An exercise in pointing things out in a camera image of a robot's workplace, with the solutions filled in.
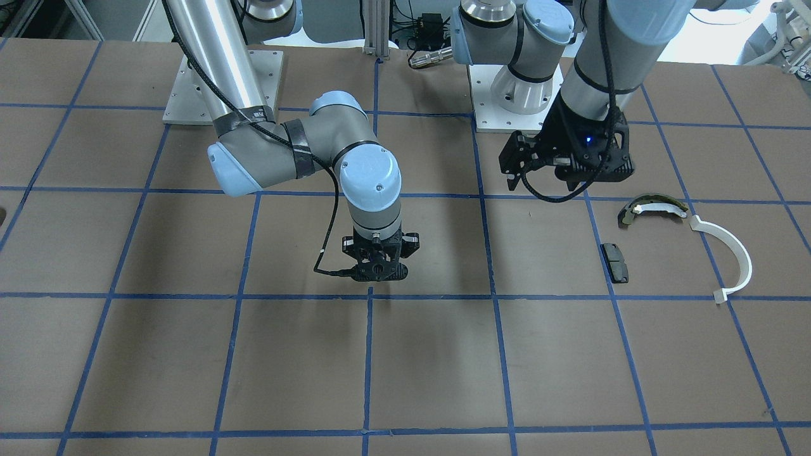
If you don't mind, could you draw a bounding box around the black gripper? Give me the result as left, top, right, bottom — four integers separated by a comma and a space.
499, 104, 635, 193
341, 231, 420, 282

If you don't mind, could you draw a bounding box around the black brake pad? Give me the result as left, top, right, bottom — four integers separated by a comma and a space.
601, 243, 629, 284

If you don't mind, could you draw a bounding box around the silver cylindrical tool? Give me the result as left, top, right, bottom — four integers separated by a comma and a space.
407, 46, 454, 70

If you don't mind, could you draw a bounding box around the black power adapter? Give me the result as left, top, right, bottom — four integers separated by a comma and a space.
414, 13, 445, 50

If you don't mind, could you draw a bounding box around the white curved plastic part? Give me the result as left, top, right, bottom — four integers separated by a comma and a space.
689, 214, 753, 304

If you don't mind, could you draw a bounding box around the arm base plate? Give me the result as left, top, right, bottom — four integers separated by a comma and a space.
468, 65, 564, 134
163, 50, 284, 126

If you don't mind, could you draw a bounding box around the aluminium frame post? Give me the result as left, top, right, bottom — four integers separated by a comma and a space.
361, 0, 390, 61

